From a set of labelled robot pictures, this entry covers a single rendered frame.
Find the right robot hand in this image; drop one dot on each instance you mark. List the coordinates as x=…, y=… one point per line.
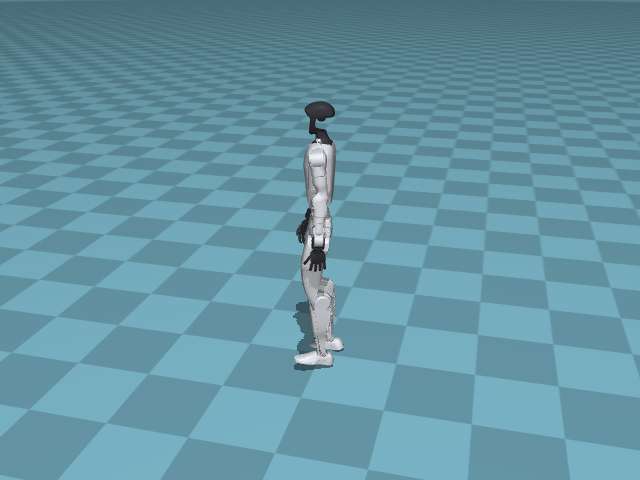
x=303, y=226

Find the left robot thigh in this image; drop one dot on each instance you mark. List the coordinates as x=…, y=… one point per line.
x=311, y=280

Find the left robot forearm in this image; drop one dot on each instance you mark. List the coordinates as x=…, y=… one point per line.
x=319, y=215

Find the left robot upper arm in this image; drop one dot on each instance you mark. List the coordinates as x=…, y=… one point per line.
x=318, y=162

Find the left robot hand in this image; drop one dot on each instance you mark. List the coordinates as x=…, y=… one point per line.
x=317, y=256

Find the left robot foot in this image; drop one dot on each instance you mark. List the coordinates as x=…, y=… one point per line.
x=312, y=358

